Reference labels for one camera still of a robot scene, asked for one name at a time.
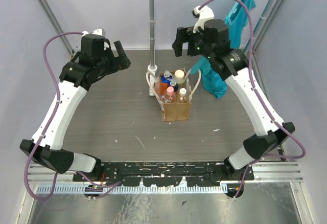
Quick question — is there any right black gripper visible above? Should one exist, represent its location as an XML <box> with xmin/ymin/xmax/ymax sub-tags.
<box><xmin>172</xmin><ymin>26</ymin><xmax>213</xmax><ymax>60</ymax></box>

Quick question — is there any orange bottle blue cap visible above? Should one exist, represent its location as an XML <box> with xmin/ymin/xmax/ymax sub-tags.
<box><xmin>159</xmin><ymin>71</ymin><xmax>172</xmax><ymax>96</ymax></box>

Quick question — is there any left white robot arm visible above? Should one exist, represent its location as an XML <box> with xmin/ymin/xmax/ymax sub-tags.
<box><xmin>20</xmin><ymin>33</ymin><xmax>131</xmax><ymax>181</ymax></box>

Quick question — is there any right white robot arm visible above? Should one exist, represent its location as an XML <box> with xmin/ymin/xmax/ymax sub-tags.
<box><xmin>172</xmin><ymin>19</ymin><xmax>295</xmax><ymax>180</ymax></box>

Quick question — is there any brown canvas tote bag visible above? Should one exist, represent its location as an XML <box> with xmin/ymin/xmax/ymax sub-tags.
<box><xmin>146</xmin><ymin>67</ymin><xmax>201</xmax><ymax>122</ymax></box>

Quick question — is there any green bottle cream cap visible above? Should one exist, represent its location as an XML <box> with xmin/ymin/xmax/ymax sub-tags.
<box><xmin>173</xmin><ymin>70</ymin><xmax>185</xmax><ymax>88</ymax></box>

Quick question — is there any blue pump bottle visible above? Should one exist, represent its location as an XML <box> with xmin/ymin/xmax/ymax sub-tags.
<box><xmin>169</xmin><ymin>80</ymin><xmax>178</xmax><ymax>92</ymax></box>

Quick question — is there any teal t-shirt on hanger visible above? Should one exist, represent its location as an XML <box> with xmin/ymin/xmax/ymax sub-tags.
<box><xmin>191</xmin><ymin>0</ymin><xmax>256</xmax><ymax>99</ymax></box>

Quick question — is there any pink cap clear bottle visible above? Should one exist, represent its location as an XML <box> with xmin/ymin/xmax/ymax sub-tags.
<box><xmin>163</xmin><ymin>86</ymin><xmax>177</xmax><ymax>103</ymax></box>

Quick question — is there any amber bottle white cap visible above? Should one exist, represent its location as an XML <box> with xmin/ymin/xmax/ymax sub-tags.
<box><xmin>178</xmin><ymin>88</ymin><xmax>189</xmax><ymax>103</ymax></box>

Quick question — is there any white metal clothes rack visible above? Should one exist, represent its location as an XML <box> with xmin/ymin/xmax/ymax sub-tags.
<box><xmin>148</xmin><ymin>0</ymin><xmax>278</xmax><ymax>99</ymax></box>

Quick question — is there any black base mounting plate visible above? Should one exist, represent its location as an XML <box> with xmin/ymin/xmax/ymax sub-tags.
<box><xmin>73</xmin><ymin>161</ymin><xmax>254</xmax><ymax>187</ymax></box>

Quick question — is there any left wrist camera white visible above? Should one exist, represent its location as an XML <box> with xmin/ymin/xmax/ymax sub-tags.
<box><xmin>82</xmin><ymin>28</ymin><xmax>110</xmax><ymax>50</ymax></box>

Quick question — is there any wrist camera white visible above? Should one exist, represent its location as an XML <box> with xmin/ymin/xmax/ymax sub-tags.
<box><xmin>192</xmin><ymin>6</ymin><xmax>215</xmax><ymax>33</ymax></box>
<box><xmin>82</xmin><ymin>28</ymin><xmax>110</xmax><ymax>50</ymax></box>

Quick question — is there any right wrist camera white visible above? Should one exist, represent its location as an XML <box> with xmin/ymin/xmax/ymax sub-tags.
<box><xmin>192</xmin><ymin>6</ymin><xmax>215</xmax><ymax>33</ymax></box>

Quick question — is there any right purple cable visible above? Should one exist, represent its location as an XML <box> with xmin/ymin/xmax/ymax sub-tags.
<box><xmin>200</xmin><ymin>0</ymin><xmax>306</xmax><ymax>199</ymax></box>

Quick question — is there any purple cable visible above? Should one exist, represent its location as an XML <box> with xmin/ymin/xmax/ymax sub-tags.
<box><xmin>24</xmin><ymin>31</ymin><xmax>122</xmax><ymax>201</ymax></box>
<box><xmin>200</xmin><ymin>0</ymin><xmax>306</xmax><ymax>199</ymax></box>

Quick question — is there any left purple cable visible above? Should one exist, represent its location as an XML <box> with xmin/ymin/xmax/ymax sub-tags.
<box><xmin>24</xmin><ymin>31</ymin><xmax>122</xmax><ymax>201</ymax></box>

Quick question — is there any aluminium frame rail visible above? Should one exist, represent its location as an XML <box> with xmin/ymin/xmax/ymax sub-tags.
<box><xmin>28</xmin><ymin>161</ymin><xmax>303</xmax><ymax>198</ymax></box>

